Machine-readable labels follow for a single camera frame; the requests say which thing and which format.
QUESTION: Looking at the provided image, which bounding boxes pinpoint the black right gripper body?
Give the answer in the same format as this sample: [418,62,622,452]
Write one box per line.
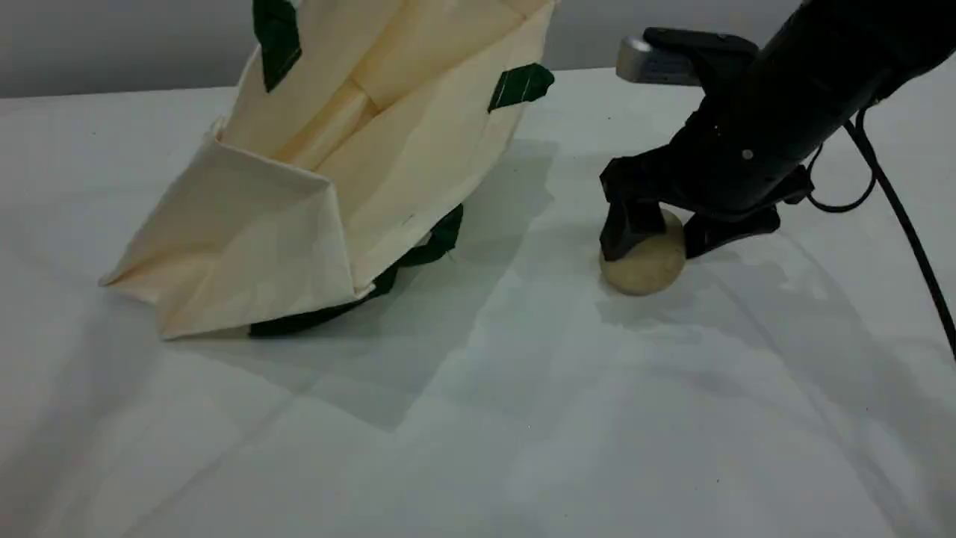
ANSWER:
[600,67,845,223]

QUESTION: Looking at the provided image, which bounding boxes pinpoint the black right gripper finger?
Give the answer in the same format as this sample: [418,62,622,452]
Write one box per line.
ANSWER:
[600,198,667,262]
[683,208,782,260]

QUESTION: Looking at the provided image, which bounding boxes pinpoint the tan potato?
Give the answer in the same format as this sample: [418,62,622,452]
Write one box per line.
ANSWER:
[600,209,686,296]

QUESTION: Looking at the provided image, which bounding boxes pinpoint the cream canvas handbag green handles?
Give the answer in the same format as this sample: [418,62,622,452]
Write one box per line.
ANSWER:
[97,0,561,341]

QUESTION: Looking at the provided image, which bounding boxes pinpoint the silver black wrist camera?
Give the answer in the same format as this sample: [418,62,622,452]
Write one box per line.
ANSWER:
[616,28,760,87]

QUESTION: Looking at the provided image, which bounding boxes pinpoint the thick black looped cable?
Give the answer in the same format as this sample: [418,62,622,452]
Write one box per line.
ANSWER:
[803,105,956,363]

